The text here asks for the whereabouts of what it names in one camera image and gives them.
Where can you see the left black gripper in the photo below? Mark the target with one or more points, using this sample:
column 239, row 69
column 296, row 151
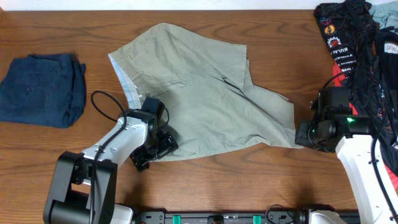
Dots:
column 154, row 150

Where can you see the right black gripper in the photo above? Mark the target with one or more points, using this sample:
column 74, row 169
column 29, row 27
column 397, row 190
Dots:
column 302, row 135

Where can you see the khaki green shorts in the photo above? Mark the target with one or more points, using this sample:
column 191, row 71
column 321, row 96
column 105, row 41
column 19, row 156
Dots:
column 207, row 87

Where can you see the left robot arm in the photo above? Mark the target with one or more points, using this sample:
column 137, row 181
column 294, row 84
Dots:
column 83, row 187

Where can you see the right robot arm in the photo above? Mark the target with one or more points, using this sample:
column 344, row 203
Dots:
column 334, row 128

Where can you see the red printed t-shirt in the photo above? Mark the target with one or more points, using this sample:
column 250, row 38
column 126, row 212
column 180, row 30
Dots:
column 338, row 82

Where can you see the black printed garment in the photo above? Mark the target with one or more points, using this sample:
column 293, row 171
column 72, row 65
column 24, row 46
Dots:
column 367, row 57

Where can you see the folded navy blue shorts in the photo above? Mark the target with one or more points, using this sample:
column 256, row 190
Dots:
column 45, row 90

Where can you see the light grey-blue garment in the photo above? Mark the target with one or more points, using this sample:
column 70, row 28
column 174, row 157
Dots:
column 385, row 15

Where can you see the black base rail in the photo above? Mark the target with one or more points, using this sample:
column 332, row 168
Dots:
column 277, row 216

